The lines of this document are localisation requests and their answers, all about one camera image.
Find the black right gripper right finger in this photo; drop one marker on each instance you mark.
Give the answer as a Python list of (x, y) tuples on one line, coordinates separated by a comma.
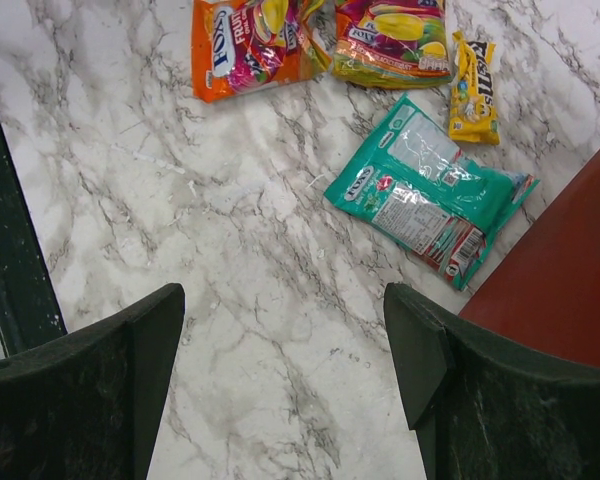
[(485, 407)]

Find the orange Fox's fruits candy bag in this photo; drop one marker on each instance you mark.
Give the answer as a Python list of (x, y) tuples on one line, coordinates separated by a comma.
[(391, 44)]

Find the yellow M&M's packet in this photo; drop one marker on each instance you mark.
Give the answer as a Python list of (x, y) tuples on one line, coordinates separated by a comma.
[(473, 114)]

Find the teal Fox's mint candy bag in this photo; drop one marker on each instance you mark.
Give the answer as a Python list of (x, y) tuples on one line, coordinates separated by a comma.
[(410, 181)]

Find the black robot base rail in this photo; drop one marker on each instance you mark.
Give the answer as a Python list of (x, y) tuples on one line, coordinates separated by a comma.
[(30, 314)]

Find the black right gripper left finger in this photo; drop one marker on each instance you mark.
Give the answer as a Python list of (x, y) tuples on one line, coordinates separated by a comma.
[(89, 404)]

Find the red brown paper bag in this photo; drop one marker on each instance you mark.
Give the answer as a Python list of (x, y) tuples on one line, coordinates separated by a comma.
[(545, 294)]

